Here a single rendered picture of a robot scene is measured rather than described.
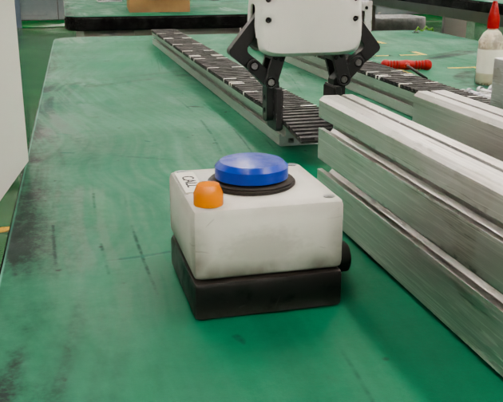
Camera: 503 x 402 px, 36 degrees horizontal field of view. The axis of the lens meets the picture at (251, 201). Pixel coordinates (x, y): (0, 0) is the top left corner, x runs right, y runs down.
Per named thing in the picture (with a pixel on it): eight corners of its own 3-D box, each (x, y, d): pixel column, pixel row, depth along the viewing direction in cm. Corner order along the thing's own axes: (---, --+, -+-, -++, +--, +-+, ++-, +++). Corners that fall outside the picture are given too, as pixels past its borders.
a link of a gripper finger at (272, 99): (274, 55, 74) (274, 124, 76) (241, 57, 73) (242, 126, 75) (283, 59, 71) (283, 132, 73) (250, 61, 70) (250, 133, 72)
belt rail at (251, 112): (152, 44, 165) (152, 29, 164) (171, 43, 166) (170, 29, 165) (279, 146, 77) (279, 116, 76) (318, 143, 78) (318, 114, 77)
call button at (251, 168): (208, 186, 44) (207, 152, 44) (276, 181, 45) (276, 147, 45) (223, 207, 41) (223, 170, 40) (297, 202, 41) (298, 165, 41)
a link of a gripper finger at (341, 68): (359, 31, 75) (337, 83, 76) (317, 12, 74) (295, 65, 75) (371, 33, 73) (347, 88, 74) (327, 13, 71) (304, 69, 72)
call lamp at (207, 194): (191, 200, 40) (190, 178, 39) (219, 198, 40) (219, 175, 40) (196, 209, 38) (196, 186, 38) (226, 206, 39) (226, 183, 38)
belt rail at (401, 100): (239, 41, 170) (239, 27, 169) (257, 41, 171) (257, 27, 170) (454, 135, 81) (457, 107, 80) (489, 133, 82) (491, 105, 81)
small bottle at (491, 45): (473, 81, 116) (480, 0, 112) (498, 82, 115) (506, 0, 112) (476, 85, 112) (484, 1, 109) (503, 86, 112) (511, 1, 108)
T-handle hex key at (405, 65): (379, 69, 128) (380, 58, 128) (430, 69, 128) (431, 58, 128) (397, 84, 113) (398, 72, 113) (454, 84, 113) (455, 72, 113)
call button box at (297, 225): (171, 265, 47) (168, 164, 45) (322, 250, 50) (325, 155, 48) (195, 322, 40) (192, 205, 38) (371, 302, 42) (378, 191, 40)
